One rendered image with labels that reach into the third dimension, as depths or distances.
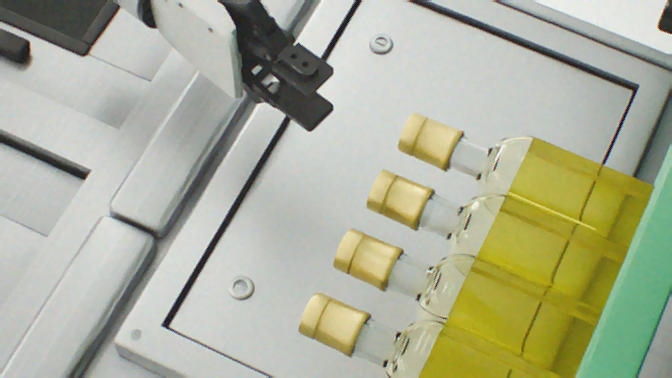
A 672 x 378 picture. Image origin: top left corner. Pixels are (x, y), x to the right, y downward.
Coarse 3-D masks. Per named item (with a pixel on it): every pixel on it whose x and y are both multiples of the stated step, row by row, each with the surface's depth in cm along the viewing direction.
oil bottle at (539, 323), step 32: (448, 256) 97; (448, 288) 95; (480, 288) 95; (512, 288) 95; (544, 288) 95; (448, 320) 94; (480, 320) 94; (512, 320) 94; (544, 320) 94; (576, 320) 94; (512, 352) 94; (544, 352) 93; (576, 352) 93
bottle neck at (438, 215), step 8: (432, 200) 100; (440, 200) 100; (424, 208) 100; (432, 208) 100; (440, 208) 100; (448, 208) 100; (456, 208) 100; (424, 216) 100; (432, 216) 100; (440, 216) 100; (448, 216) 100; (424, 224) 100; (432, 224) 100; (440, 224) 100; (448, 224) 100; (432, 232) 101; (440, 232) 100; (448, 232) 100
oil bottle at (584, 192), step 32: (512, 160) 100; (544, 160) 100; (576, 160) 100; (480, 192) 103; (512, 192) 99; (544, 192) 99; (576, 192) 99; (608, 192) 99; (640, 192) 99; (576, 224) 99; (608, 224) 98
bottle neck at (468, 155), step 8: (464, 136) 103; (456, 144) 103; (464, 144) 103; (472, 144) 103; (480, 144) 103; (456, 152) 102; (464, 152) 102; (472, 152) 102; (480, 152) 102; (456, 160) 102; (464, 160) 102; (472, 160) 102; (480, 160) 102; (456, 168) 103; (464, 168) 103; (472, 168) 102; (472, 176) 103
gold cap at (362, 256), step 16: (352, 240) 98; (368, 240) 98; (336, 256) 98; (352, 256) 98; (368, 256) 97; (384, 256) 97; (352, 272) 98; (368, 272) 97; (384, 272) 97; (384, 288) 98
